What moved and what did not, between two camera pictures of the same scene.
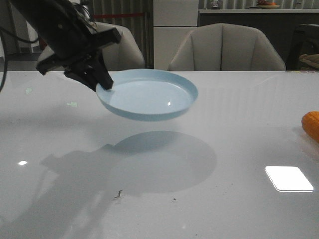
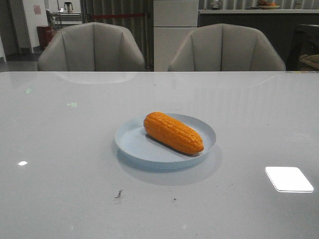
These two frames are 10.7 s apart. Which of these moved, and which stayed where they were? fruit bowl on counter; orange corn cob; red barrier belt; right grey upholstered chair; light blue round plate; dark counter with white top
Moved: orange corn cob; light blue round plate
Stayed: red barrier belt; dark counter with white top; fruit bowl on counter; right grey upholstered chair
